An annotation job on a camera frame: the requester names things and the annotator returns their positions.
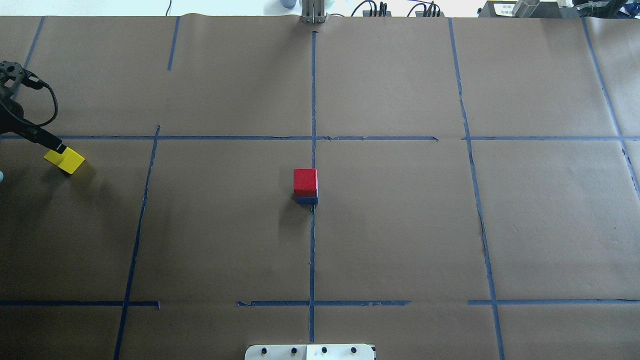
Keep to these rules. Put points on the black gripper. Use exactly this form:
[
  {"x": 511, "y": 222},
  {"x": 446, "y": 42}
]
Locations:
[{"x": 11, "y": 118}]

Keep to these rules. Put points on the yellow wooden block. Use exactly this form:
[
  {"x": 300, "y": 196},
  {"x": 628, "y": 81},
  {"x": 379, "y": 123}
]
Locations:
[{"x": 68, "y": 161}]

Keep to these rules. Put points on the red wooden block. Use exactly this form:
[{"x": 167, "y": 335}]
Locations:
[{"x": 305, "y": 183}]

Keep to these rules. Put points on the blue wooden block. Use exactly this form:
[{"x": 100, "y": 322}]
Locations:
[{"x": 303, "y": 200}]

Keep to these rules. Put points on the black power strip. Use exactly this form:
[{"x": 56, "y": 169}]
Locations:
[
  {"x": 376, "y": 9},
  {"x": 430, "y": 10}
]

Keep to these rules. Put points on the aluminium frame post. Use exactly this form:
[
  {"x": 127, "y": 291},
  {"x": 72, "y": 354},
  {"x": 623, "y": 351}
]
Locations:
[{"x": 313, "y": 11}]

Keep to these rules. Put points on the white pedestal column base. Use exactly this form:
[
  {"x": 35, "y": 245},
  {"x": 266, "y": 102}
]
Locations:
[{"x": 332, "y": 351}]

